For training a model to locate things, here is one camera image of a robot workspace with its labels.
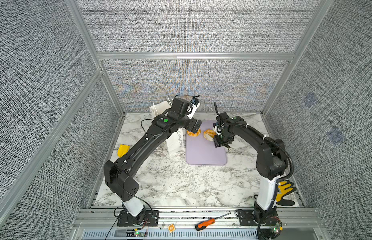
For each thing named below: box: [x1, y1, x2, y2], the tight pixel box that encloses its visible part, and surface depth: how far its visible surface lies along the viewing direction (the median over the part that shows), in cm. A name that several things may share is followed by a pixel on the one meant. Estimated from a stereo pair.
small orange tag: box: [168, 223, 176, 233], surface depth 71 cm
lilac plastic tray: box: [186, 119, 227, 165], surface depth 97 cm
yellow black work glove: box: [276, 180, 297, 206], surface depth 81 cm
